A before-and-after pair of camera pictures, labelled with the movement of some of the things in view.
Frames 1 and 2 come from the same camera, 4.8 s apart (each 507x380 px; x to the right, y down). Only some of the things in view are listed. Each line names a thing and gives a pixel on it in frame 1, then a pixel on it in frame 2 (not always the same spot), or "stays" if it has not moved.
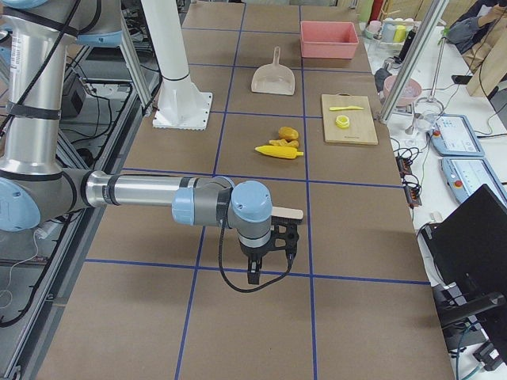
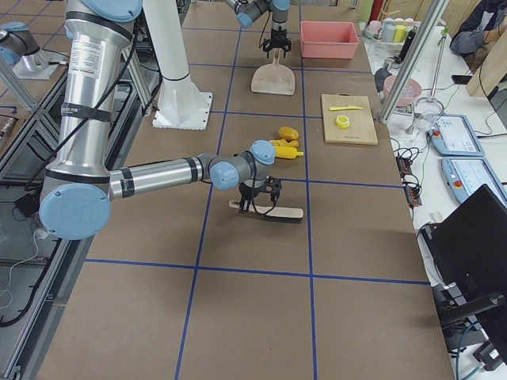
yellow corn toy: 280,151 stays
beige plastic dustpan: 274,78 stays
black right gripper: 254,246 → 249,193
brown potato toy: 287,133 stays
